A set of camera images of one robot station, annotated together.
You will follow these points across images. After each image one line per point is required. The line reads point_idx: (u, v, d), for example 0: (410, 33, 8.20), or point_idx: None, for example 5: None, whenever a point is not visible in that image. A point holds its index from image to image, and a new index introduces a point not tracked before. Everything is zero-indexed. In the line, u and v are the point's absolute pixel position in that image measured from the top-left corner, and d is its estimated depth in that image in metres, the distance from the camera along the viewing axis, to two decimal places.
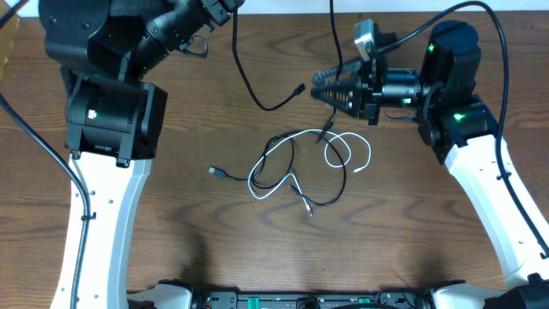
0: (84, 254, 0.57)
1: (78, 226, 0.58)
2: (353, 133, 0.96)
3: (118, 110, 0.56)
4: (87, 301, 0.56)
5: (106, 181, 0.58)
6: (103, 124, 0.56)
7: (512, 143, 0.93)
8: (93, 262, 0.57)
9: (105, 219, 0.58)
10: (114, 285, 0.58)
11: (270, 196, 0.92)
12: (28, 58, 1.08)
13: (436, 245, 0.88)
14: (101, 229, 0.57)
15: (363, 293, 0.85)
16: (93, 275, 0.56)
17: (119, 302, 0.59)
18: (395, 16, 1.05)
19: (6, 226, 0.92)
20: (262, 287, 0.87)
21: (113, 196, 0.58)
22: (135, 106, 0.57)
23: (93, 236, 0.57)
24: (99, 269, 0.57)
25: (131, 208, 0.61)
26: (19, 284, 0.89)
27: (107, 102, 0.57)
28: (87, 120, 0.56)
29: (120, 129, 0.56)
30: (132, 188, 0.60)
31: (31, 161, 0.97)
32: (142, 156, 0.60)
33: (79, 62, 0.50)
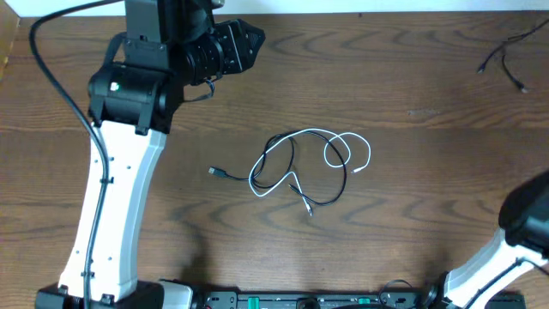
0: (99, 217, 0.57)
1: (95, 190, 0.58)
2: (353, 132, 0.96)
3: (141, 82, 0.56)
4: (101, 263, 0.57)
5: (125, 147, 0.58)
6: (123, 96, 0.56)
7: (512, 143, 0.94)
8: (108, 226, 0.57)
9: (122, 184, 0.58)
10: (128, 250, 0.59)
11: (270, 196, 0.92)
12: (30, 58, 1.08)
13: (437, 245, 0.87)
14: (118, 193, 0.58)
15: (364, 293, 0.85)
16: (107, 239, 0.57)
17: (129, 271, 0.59)
18: (395, 16, 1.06)
19: (7, 226, 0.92)
20: (262, 287, 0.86)
21: (131, 162, 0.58)
22: (157, 80, 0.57)
23: (110, 200, 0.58)
24: (114, 233, 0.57)
25: (148, 176, 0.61)
26: (18, 284, 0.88)
27: (129, 75, 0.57)
28: (110, 92, 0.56)
29: (140, 100, 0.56)
30: (149, 159, 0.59)
31: (32, 161, 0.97)
32: (160, 129, 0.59)
33: (145, 11, 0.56)
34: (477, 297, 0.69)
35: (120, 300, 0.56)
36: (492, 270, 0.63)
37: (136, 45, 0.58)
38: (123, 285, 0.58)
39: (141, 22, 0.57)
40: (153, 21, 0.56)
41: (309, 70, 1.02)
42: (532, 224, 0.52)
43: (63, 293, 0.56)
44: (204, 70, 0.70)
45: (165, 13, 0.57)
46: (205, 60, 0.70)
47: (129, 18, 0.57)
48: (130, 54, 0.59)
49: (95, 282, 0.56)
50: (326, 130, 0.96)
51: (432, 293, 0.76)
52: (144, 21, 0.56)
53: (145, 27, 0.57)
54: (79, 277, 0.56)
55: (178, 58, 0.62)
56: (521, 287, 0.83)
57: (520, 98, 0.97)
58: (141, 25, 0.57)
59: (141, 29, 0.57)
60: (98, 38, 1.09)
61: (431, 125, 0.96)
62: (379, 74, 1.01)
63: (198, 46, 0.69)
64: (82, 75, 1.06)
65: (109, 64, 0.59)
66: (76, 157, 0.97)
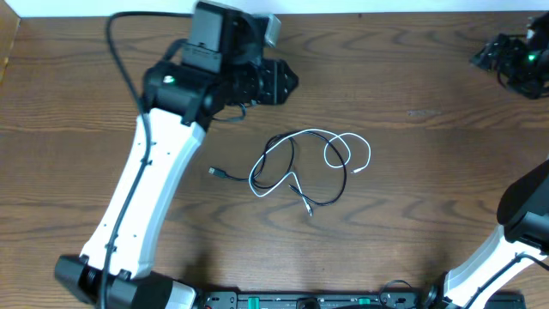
0: (134, 193, 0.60)
1: (134, 170, 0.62)
2: (353, 133, 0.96)
3: (191, 81, 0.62)
4: (125, 239, 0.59)
5: (168, 135, 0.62)
6: (175, 89, 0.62)
7: (512, 143, 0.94)
8: (139, 204, 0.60)
9: (159, 168, 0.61)
10: (151, 232, 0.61)
11: (270, 196, 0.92)
12: (30, 59, 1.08)
13: (437, 245, 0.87)
14: (154, 176, 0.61)
15: (363, 293, 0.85)
16: (136, 216, 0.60)
17: (148, 253, 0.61)
18: (394, 16, 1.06)
19: (7, 226, 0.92)
20: (262, 287, 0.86)
21: (171, 149, 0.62)
22: (206, 80, 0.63)
23: (146, 180, 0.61)
24: (144, 211, 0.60)
25: (181, 166, 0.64)
26: (18, 285, 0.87)
27: (183, 73, 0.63)
28: (163, 83, 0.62)
29: (189, 94, 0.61)
30: (187, 150, 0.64)
31: (32, 161, 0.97)
32: (202, 124, 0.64)
33: (208, 21, 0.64)
34: (477, 299, 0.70)
35: (135, 278, 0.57)
36: (490, 269, 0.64)
37: (194, 50, 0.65)
38: (141, 264, 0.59)
39: (203, 31, 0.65)
40: (214, 35, 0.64)
41: (308, 70, 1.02)
42: (532, 216, 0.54)
43: (84, 261, 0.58)
44: (244, 96, 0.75)
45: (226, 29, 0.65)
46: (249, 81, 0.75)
47: (194, 27, 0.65)
48: (186, 56, 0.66)
49: (116, 257, 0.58)
50: (326, 131, 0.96)
51: (432, 294, 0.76)
52: (207, 32, 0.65)
53: (206, 35, 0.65)
54: (102, 248, 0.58)
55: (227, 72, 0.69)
56: (521, 287, 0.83)
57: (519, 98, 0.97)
58: (202, 34, 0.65)
59: (202, 39, 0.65)
60: (98, 38, 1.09)
61: (431, 126, 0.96)
62: (378, 74, 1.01)
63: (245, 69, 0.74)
64: (82, 75, 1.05)
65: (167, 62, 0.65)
66: (76, 157, 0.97)
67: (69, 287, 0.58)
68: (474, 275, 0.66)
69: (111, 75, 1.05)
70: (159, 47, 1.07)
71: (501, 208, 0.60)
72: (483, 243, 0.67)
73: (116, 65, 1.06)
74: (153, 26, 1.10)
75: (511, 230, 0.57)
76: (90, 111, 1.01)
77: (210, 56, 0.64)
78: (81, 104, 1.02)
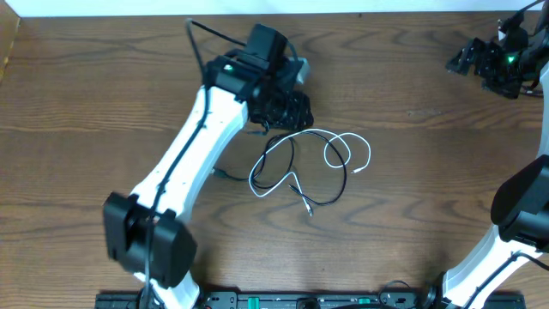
0: (189, 149, 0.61)
1: (190, 130, 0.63)
2: (353, 133, 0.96)
3: (245, 75, 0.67)
4: (175, 184, 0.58)
5: (224, 106, 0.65)
6: (232, 76, 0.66)
7: (512, 142, 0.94)
8: (190, 160, 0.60)
9: (213, 133, 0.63)
10: (193, 190, 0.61)
11: (270, 196, 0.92)
12: (30, 58, 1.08)
13: (437, 245, 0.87)
14: (208, 139, 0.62)
15: (364, 293, 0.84)
16: (186, 169, 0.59)
17: (186, 209, 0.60)
18: (393, 17, 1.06)
19: (6, 226, 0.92)
20: (262, 287, 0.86)
21: (225, 118, 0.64)
22: (258, 78, 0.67)
23: (201, 141, 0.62)
24: (195, 168, 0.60)
25: (223, 142, 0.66)
26: (18, 285, 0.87)
27: (239, 67, 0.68)
28: (223, 69, 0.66)
29: (245, 81, 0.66)
30: (232, 127, 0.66)
31: (33, 161, 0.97)
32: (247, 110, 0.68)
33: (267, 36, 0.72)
34: (477, 298, 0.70)
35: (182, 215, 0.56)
36: (487, 269, 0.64)
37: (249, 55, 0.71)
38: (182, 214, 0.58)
39: (259, 44, 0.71)
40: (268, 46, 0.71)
41: (308, 70, 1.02)
42: (526, 216, 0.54)
43: (133, 197, 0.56)
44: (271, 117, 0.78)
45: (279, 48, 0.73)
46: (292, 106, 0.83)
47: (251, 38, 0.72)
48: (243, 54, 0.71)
49: (165, 197, 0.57)
50: (325, 131, 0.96)
51: (431, 295, 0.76)
52: (261, 44, 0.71)
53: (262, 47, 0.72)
54: (153, 188, 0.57)
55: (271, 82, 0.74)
56: (521, 287, 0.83)
57: (506, 97, 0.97)
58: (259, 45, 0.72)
59: (256, 46, 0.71)
60: (98, 38, 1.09)
61: (431, 126, 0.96)
62: (378, 74, 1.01)
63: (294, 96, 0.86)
64: (82, 75, 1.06)
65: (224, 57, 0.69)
66: (76, 157, 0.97)
67: (109, 227, 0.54)
68: (472, 274, 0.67)
69: (111, 74, 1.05)
70: (159, 47, 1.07)
71: (493, 205, 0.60)
72: (480, 241, 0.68)
73: (116, 64, 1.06)
74: (154, 26, 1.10)
75: (506, 230, 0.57)
76: (90, 111, 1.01)
77: (259, 63, 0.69)
78: (82, 104, 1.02)
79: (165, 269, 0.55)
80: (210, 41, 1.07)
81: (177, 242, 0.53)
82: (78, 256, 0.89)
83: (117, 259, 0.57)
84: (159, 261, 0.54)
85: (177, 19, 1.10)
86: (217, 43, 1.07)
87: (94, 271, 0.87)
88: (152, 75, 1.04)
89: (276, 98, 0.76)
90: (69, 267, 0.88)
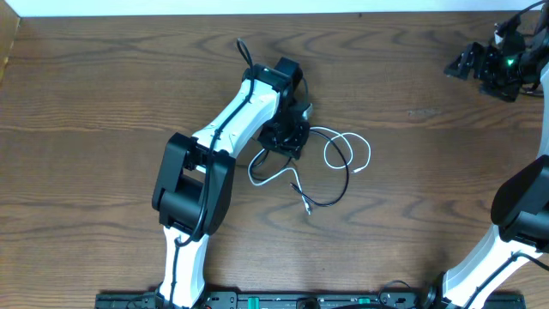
0: (237, 114, 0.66)
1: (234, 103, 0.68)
2: (353, 132, 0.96)
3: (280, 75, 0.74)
4: (227, 135, 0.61)
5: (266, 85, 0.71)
6: (269, 75, 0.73)
7: (511, 142, 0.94)
8: (238, 121, 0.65)
9: (256, 106, 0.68)
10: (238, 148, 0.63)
11: (270, 196, 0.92)
12: (30, 58, 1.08)
13: (437, 245, 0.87)
14: (252, 109, 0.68)
15: (363, 293, 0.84)
16: (235, 127, 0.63)
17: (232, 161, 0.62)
18: (393, 16, 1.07)
19: (6, 225, 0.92)
20: (262, 287, 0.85)
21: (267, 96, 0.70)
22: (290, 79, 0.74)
23: (247, 110, 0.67)
24: (242, 128, 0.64)
25: (261, 122, 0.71)
26: (17, 285, 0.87)
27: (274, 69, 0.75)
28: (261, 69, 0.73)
29: (280, 79, 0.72)
30: (270, 109, 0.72)
31: (32, 161, 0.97)
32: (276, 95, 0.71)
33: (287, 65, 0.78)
34: (477, 298, 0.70)
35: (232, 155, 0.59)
36: (487, 269, 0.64)
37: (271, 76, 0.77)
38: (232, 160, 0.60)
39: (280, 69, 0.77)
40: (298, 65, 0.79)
41: (308, 70, 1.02)
42: (525, 216, 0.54)
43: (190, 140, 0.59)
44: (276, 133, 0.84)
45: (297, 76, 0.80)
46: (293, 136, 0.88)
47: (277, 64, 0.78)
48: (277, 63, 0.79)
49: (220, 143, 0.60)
50: (322, 128, 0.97)
51: (431, 295, 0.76)
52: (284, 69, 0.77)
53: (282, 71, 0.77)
54: (208, 137, 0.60)
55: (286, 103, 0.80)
56: (521, 287, 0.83)
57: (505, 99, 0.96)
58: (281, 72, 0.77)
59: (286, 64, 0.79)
60: (98, 38, 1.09)
61: (431, 126, 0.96)
62: (378, 73, 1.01)
63: (301, 127, 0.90)
64: (83, 75, 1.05)
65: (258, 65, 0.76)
66: (76, 156, 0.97)
67: (166, 162, 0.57)
68: (471, 275, 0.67)
69: (111, 74, 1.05)
70: (159, 47, 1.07)
71: (494, 205, 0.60)
72: (479, 242, 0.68)
73: (116, 64, 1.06)
74: (154, 26, 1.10)
75: (506, 231, 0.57)
76: (90, 111, 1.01)
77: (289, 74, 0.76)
78: (82, 103, 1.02)
79: (214, 206, 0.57)
80: (210, 41, 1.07)
81: (230, 177, 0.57)
82: (77, 257, 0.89)
83: (165, 202, 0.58)
84: (211, 196, 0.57)
85: (178, 18, 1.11)
86: (216, 43, 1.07)
87: (93, 271, 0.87)
88: (152, 75, 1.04)
89: (286, 118, 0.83)
90: (69, 267, 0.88)
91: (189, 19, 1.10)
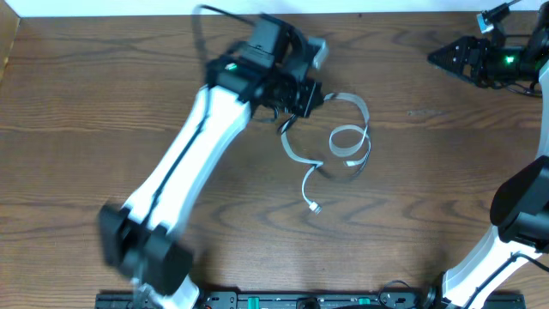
0: (183, 157, 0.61)
1: (184, 136, 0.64)
2: (353, 132, 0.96)
3: (248, 73, 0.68)
4: (168, 196, 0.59)
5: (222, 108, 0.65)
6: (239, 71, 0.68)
7: (512, 142, 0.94)
8: (185, 169, 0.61)
9: (210, 139, 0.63)
10: (188, 202, 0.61)
11: (270, 196, 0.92)
12: (30, 59, 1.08)
13: (437, 245, 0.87)
14: (203, 144, 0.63)
15: (364, 293, 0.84)
16: (180, 181, 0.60)
17: (184, 216, 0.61)
18: (393, 16, 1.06)
19: (7, 226, 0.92)
20: (262, 287, 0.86)
21: (221, 124, 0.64)
22: (262, 73, 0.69)
23: (196, 148, 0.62)
24: (188, 178, 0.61)
25: (224, 148, 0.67)
26: (18, 284, 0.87)
27: (242, 64, 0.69)
28: (224, 69, 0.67)
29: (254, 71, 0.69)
30: (234, 130, 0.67)
31: (32, 161, 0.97)
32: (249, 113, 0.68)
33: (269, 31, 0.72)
34: (476, 299, 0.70)
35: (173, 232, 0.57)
36: (486, 270, 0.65)
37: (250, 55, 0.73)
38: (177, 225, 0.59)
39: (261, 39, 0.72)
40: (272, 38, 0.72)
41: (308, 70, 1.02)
42: (525, 217, 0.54)
43: (128, 211, 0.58)
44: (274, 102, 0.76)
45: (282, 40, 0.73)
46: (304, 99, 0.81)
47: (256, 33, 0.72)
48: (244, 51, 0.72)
49: (159, 210, 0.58)
50: (320, 106, 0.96)
51: (431, 295, 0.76)
52: (263, 39, 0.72)
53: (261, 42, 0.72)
54: (144, 206, 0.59)
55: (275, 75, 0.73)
56: (521, 287, 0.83)
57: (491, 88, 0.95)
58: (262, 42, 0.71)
59: (261, 40, 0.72)
60: (98, 38, 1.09)
61: (431, 125, 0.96)
62: (379, 73, 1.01)
63: (308, 87, 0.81)
64: (83, 75, 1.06)
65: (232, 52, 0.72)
66: (76, 156, 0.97)
67: (104, 239, 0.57)
68: (471, 276, 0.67)
69: (111, 74, 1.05)
70: (159, 47, 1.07)
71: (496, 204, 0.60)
72: (479, 243, 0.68)
73: (116, 64, 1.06)
74: (154, 26, 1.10)
75: (506, 231, 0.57)
76: (90, 111, 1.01)
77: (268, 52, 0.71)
78: (82, 103, 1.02)
79: (157, 278, 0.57)
80: (210, 41, 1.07)
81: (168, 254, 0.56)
82: (78, 257, 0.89)
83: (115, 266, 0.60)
84: (147, 274, 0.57)
85: (177, 18, 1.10)
86: (216, 43, 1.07)
87: (94, 271, 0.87)
88: (153, 75, 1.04)
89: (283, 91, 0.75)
90: (69, 267, 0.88)
91: (189, 19, 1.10)
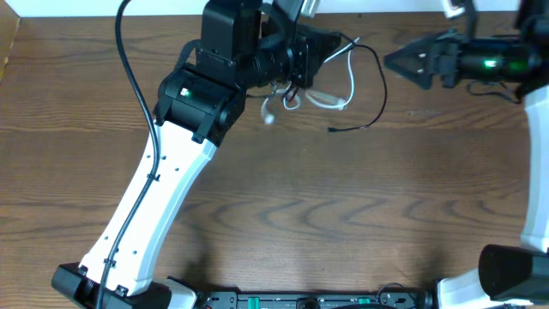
0: (138, 209, 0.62)
1: (143, 182, 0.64)
2: (353, 133, 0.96)
3: (206, 97, 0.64)
4: (126, 253, 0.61)
5: (179, 151, 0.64)
6: (192, 102, 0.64)
7: (512, 142, 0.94)
8: (141, 220, 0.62)
9: (165, 184, 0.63)
10: (153, 248, 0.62)
11: (270, 196, 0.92)
12: (30, 59, 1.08)
13: (437, 245, 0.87)
14: (161, 190, 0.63)
15: (364, 293, 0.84)
16: (138, 233, 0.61)
17: (153, 263, 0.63)
18: (393, 17, 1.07)
19: (6, 226, 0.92)
20: (263, 287, 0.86)
21: (179, 165, 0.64)
22: (223, 95, 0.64)
23: (153, 195, 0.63)
24: (147, 230, 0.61)
25: (190, 183, 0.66)
26: (18, 285, 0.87)
27: (199, 86, 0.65)
28: (179, 95, 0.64)
29: (215, 91, 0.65)
30: (198, 166, 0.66)
31: (32, 161, 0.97)
32: (214, 141, 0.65)
33: (222, 27, 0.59)
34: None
35: (132, 295, 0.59)
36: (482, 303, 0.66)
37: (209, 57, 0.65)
38: (140, 281, 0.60)
39: (215, 42, 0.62)
40: (228, 37, 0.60)
41: None
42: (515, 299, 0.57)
43: (82, 274, 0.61)
44: (272, 76, 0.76)
45: (242, 28, 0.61)
46: (301, 65, 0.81)
47: (208, 34, 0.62)
48: (201, 63, 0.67)
49: (114, 271, 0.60)
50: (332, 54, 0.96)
51: (428, 299, 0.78)
52: (218, 40, 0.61)
53: (218, 45, 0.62)
54: (101, 263, 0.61)
55: (247, 70, 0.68)
56: None
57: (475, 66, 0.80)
58: (217, 45, 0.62)
59: (214, 44, 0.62)
60: (98, 38, 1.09)
61: (431, 126, 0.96)
62: (379, 74, 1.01)
63: (300, 52, 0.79)
64: (83, 75, 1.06)
65: (183, 71, 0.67)
66: (76, 157, 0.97)
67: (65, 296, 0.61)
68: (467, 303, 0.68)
69: (111, 74, 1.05)
70: (159, 47, 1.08)
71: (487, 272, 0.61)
72: (472, 272, 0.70)
73: (116, 64, 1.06)
74: (155, 27, 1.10)
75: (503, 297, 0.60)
76: (90, 111, 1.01)
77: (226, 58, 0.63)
78: (82, 103, 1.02)
79: None
80: None
81: None
82: (78, 257, 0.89)
83: None
84: None
85: (178, 18, 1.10)
86: None
87: None
88: (153, 75, 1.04)
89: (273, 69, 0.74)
90: None
91: (190, 20, 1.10)
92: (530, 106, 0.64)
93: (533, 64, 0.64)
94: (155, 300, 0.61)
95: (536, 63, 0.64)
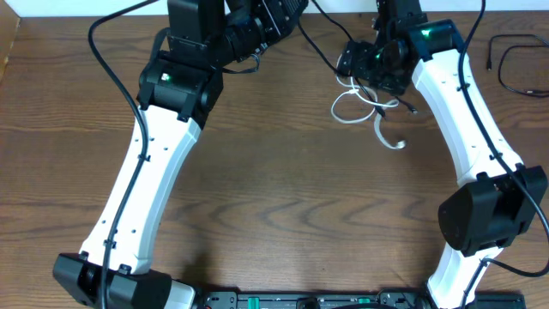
0: (133, 190, 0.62)
1: (134, 163, 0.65)
2: (353, 133, 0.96)
3: (186, 81, 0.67)
4: (124, 234, 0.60)
5: (167, 131, 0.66)
6: (172, 86, 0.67)
7: (513, 141, 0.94)
8: (136, 199, 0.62)
9: (158, 163, 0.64)
10: (149, 228, 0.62)
11: (270, 196, 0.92)
12: (29, 59, 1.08)
13: (437, 245, 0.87)
14: (153, 169, 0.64)
15: (363, 293, 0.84)
16: (135, 213, 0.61)
17: (150, 244, 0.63)
18: None
19: (6, 225, 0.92)
20: (262, 287, 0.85)
21: (168, 144, 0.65)
22: (202, 77, 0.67)
23: (145, 175, 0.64)
24: (141, 209, 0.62)
25: (178, 163, 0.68)
26: (18, 284, 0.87)
27: (178, 71, 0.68)
28: (160, 81, 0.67)
29: (191, 74, 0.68)
30: (183, 148, 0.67)
31: (31, 161, 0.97)
32: (197, 121, 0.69)
33: (190, 15, 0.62)
34: (467, 302, 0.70)
35: (135, 274, 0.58)
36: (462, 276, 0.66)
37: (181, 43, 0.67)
38: (141, 260, 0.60)
39: (184, 27, 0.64)
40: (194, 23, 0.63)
41: (308, 69, 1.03)
42: (479, 240, 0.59)
43: (84, 258, 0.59)
44: (246, 49, 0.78)
45: (208, 9, 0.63)
46: (268, 21, 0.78)
47: (175, 21, 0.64)
48: (175, 51, 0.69)
49: (114, 252, 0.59)
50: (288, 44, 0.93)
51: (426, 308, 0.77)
52: (186, 25, 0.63)
53: (186, 30, 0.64)
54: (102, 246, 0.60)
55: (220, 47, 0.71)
56: (521, 287, 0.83)
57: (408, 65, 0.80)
58: (186, 30, 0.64)
59: (184, 30, 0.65)
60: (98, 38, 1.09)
61: (431, 125, 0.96)
62: None
63: (259, 4, 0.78)
64: (82, 75, 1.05)
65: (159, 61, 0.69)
66: (76, 156, 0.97)
67: (64, 284, 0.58)
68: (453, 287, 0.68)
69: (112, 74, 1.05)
70: None
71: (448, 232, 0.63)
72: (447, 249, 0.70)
73: (116, 63, 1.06)
74: (155, 26, 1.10)
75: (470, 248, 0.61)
76: (90, 111, 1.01)
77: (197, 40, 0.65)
78: (82, 103, 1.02)
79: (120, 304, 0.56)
80: None
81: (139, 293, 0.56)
82: None
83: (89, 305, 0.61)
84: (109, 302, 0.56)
85: None
86: None
87: None
88: None
89: (245, 42, 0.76)
90: None
91: None
92: (417, 82, 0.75)
93: (403, 54, 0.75)
94: (157, 283, 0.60)
95: (405, 51, 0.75)
